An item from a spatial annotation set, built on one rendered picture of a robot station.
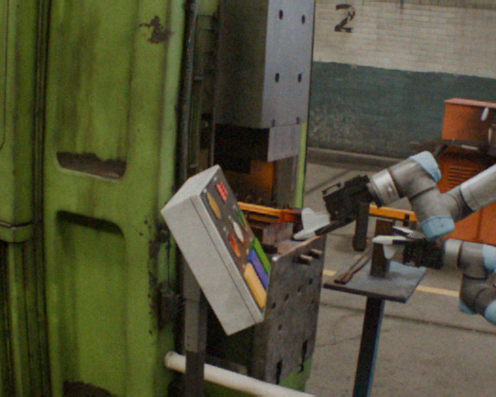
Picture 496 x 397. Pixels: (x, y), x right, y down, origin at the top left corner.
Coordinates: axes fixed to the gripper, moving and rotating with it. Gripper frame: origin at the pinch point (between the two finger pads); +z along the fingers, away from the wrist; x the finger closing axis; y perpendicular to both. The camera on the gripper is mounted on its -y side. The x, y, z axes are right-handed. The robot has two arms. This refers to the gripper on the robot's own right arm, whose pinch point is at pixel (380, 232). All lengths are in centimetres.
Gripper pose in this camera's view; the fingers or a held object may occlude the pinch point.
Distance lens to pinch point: 188.6
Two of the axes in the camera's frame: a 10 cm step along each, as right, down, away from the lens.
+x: 4.9, -1.6, 8.6
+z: -8.7, -1.6, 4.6
